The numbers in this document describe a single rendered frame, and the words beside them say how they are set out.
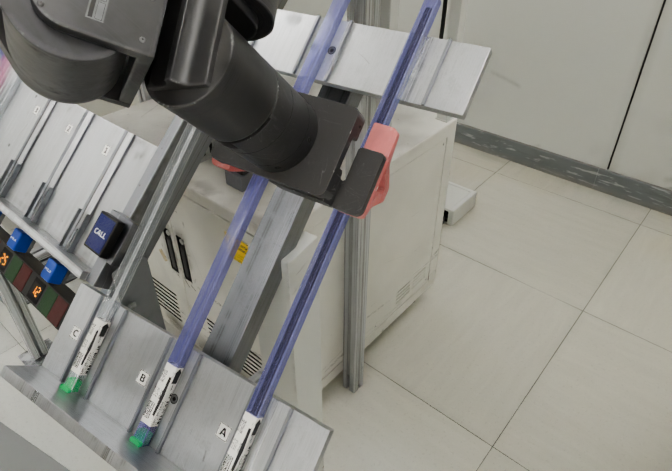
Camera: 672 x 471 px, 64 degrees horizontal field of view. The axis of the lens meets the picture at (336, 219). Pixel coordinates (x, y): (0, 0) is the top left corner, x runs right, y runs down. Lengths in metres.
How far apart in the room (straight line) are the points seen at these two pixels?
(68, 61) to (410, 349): 1.41
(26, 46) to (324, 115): 0.18
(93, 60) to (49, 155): 0.70
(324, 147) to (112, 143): 0.54
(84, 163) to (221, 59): 0.62
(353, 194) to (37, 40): 0.20
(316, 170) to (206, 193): 0.76
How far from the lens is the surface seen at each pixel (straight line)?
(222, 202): 1.07
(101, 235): 0.73
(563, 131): 2.45
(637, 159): 2.40
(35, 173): 0.98
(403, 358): 1.58
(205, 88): 0.29
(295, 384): 0.74
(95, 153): 0.88
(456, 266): 1.89
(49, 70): 0.30
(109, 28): 0.27
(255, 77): 0.30
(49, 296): 0.88
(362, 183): 0.36
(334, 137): 0.36
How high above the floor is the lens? 1.20
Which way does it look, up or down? 35 degrees down
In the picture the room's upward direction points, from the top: straight up
